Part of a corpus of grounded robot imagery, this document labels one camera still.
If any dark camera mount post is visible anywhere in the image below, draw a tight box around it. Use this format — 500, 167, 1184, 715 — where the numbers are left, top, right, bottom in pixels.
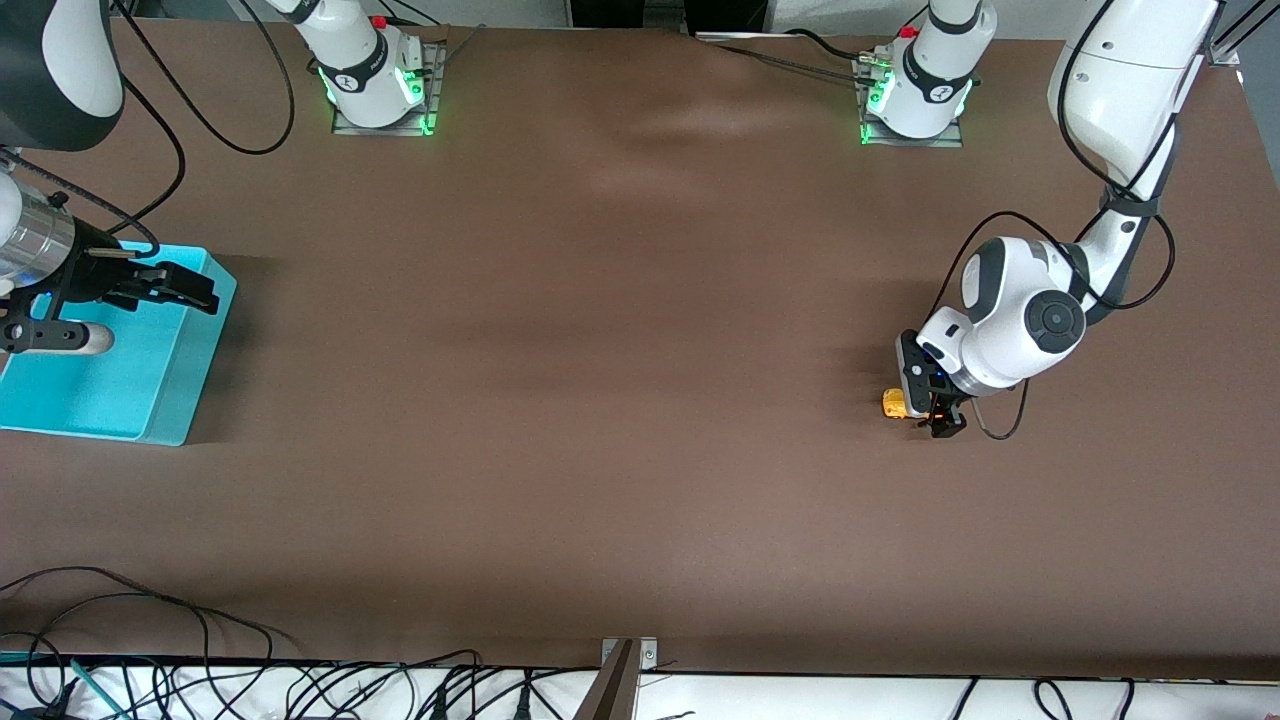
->
572, 640, 641, 720

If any dark background equipment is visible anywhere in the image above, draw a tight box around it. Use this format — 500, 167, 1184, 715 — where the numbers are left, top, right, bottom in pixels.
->
567, 0, 771, 34

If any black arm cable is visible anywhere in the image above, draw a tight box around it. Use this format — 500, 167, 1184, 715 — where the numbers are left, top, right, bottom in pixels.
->
925, 0, 1231, 441
105, 0, 298, 241

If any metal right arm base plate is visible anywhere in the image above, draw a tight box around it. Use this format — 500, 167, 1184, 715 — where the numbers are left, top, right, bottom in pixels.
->
331, 40, 447, 137

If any black base power cable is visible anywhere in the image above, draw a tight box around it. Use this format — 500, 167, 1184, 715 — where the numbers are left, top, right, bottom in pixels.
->
785, 28, 871, 63

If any turquoise plastic bin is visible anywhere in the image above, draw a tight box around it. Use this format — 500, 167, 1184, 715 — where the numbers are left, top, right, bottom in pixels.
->
0, 243, 239, 447

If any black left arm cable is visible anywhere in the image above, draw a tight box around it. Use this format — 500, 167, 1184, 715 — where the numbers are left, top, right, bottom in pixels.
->
925, 0, 1231, 441

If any aluminium frame profile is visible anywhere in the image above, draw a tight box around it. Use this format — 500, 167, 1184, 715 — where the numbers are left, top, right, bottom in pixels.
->
1205, 0, 1280, 69

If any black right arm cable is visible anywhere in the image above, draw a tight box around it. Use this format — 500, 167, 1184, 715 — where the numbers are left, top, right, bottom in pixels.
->
105, 0, 298, 241

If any metal table edge bracket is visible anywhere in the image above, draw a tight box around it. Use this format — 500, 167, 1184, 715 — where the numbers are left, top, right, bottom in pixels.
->
600, 636, 660, 672

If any long black looping cable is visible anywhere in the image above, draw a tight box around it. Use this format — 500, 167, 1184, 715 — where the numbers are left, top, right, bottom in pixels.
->
0, 593, 216, 720
0, 565, 301, 666

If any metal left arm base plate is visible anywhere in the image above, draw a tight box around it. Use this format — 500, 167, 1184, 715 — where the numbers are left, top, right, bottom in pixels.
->
855, 55, 966, 149

